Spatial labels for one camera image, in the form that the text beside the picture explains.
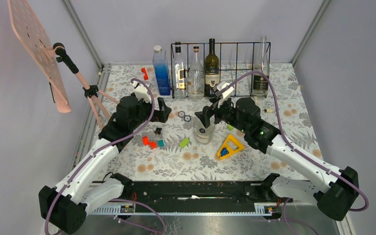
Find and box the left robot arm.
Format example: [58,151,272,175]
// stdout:
[39,94,171,234]

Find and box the small black knob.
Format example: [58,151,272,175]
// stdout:
[154,128,162,135]

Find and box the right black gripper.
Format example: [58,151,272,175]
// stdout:
[194,94,249,134]

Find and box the long green block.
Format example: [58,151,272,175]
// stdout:
[179,138,190,149]

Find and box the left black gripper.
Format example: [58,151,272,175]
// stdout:
[130,95,171,130]

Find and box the poker chip fifty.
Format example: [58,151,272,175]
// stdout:
[183,115,191,122]

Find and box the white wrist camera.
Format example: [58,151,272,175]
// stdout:
[213,81,235,108]
[132,81,152,103]

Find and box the black wire wine rack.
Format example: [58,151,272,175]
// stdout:
[180,42,271,97]

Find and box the clear bottle cork stopper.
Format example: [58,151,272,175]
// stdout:
[188,46,205,98]

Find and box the red block pair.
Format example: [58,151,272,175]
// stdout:
[142,136,157,149]

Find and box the pink tripod stand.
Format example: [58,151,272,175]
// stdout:
[52,43,119,129]

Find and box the blue glass bottle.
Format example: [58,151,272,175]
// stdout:
[152,45,171,96]

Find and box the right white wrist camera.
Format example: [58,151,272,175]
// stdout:
[213,81,235,108]

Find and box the clear bottle gold band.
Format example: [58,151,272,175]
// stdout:
[193,117,215,144]

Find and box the yellow triangle frame toy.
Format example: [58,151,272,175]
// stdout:
[217,134,245,160]

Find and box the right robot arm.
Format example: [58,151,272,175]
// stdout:
[195,97,360,221]

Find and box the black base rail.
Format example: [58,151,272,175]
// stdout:
[102,180,294,215]

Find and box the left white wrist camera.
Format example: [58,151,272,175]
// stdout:
[132,81,152,103]

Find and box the floral table mat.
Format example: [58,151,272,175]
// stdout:
[95,63,322,181]

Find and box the dark green wine bottle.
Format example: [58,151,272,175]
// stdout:
[204,38,220,97]

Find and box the teal block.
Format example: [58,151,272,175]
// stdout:
[157,140,165,147]

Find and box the red block far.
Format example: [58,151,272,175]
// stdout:
[141,68,149,80]

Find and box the clear bottle black label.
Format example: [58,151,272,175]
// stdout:
[252,36,270,97]

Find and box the poker chip ten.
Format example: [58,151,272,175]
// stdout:
[178,111,186,118]

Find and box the clear bottle black cap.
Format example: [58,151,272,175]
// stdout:
[173,41,187,98]

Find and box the pink pegboard panel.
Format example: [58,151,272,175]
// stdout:
[7,0,71,113]

